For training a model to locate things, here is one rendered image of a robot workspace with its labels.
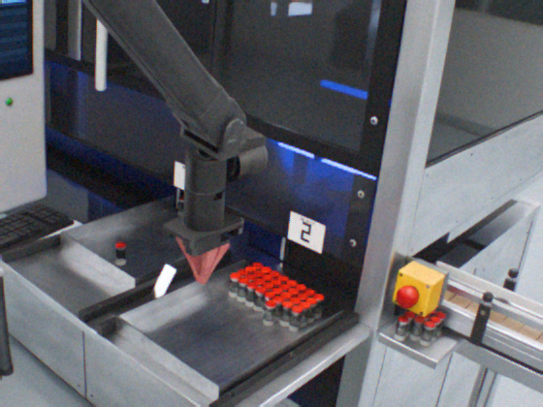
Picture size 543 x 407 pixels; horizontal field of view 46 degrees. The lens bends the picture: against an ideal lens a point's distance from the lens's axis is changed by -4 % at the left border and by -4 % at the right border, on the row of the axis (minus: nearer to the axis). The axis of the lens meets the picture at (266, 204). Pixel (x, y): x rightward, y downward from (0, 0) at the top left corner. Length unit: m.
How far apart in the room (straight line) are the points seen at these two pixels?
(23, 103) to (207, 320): 0.83
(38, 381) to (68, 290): 1.20
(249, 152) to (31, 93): 0.99
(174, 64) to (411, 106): 0.50
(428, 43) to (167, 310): 0.68
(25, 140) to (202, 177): 1.01
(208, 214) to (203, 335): 0.37
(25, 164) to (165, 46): 1.17
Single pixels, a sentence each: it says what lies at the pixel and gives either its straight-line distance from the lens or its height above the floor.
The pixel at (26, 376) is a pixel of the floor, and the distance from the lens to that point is 2.57.
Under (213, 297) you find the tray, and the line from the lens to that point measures 1.35.
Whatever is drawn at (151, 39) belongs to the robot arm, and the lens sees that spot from 0.73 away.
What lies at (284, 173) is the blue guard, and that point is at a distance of 1.33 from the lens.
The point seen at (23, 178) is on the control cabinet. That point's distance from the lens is 1.88.
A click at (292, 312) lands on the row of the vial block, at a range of 1.25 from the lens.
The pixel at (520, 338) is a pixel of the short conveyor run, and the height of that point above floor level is 0.93.
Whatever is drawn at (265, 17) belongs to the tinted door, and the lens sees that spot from 1.32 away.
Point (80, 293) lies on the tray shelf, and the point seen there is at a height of 0.88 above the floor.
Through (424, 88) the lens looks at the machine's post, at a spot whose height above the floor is 1.36.
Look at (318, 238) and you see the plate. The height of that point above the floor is 1.02.
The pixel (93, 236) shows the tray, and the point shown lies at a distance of 1.56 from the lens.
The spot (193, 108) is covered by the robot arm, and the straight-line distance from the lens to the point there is 0.81.
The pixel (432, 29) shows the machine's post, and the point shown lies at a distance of 1.11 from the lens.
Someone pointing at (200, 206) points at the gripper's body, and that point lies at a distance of 0.91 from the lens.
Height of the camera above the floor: 1.60
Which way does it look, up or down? 24 degrees down
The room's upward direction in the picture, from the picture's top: 6 degrees clockwise
